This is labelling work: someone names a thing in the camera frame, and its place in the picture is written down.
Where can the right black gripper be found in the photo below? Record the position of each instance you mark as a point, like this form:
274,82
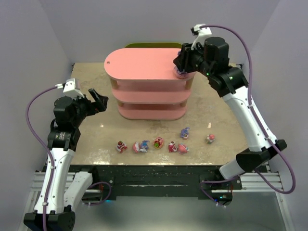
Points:
184,61

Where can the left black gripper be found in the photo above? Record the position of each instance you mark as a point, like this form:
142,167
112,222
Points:
90,106

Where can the red white strawberry toy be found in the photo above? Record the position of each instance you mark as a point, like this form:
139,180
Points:
121,147

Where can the purple bunny with bottle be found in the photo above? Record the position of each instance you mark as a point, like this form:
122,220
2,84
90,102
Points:
144,146

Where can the purple bunny with cupcake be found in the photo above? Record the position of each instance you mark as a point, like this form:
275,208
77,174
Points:
184,133

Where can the round pink flower toy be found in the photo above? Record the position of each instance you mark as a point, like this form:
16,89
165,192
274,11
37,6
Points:
158,143

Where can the red pink cake toy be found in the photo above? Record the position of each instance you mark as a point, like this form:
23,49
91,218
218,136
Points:
172,147

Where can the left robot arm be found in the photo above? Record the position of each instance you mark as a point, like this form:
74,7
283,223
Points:
56,205

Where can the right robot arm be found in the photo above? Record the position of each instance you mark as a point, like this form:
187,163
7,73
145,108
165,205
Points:
211,60

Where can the pink three-tier shelf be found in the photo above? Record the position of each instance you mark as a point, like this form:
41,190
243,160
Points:
145,85

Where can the green board behind shelf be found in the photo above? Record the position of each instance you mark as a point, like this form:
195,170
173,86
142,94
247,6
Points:
155,45

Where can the pink white lying toy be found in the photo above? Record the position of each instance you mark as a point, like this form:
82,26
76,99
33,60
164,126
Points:
136,147

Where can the pink green standing toy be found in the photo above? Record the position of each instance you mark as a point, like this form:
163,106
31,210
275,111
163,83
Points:
210,138

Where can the pink pig toy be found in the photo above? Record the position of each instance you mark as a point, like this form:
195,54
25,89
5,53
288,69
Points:
182,148

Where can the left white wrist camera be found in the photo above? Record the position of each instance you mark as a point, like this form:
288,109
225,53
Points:
71,88

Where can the black base frame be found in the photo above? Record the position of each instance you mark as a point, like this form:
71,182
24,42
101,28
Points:
109,193

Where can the aluminium rail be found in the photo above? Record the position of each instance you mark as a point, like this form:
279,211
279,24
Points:
154,181

